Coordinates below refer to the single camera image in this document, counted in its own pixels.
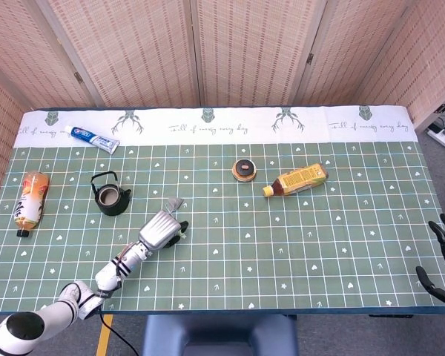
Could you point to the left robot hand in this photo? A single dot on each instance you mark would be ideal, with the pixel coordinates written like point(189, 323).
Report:
point(158, 231)

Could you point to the orange juice bottle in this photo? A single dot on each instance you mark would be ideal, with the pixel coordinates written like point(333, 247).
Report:
point(31, 200)

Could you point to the green grid tablecloth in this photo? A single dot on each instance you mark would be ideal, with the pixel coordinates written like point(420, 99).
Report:
point(244, 259)

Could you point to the black cast iron teapot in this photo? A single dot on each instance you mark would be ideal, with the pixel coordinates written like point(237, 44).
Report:
point(115, 208)

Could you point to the bamboo folding screen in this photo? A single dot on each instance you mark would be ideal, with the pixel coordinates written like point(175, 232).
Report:
point(141, 52)

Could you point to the yellow label tea bottle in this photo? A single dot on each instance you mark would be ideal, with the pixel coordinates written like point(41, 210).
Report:
point(300, 181)

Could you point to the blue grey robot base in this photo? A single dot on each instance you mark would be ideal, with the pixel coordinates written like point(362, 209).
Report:
point(219, 335)

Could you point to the blue white toothpaste tube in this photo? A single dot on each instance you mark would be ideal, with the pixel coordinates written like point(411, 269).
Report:
point(91, 138)

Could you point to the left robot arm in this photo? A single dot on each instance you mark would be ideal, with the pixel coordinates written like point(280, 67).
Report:
point(111, 273)

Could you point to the brass screen hinge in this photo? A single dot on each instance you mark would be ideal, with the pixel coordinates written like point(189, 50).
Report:
point(310, 59)
point(78, 77)

